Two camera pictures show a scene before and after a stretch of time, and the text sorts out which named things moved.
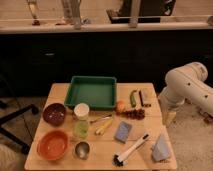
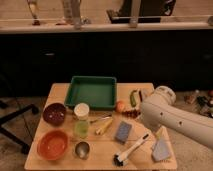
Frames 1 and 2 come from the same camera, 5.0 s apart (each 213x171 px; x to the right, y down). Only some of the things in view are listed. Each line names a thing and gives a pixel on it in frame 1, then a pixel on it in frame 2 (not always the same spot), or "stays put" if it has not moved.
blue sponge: [123, 131] stays put
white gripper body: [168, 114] -> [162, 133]
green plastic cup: [80, 128] stays put
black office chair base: [32, 108] stays put
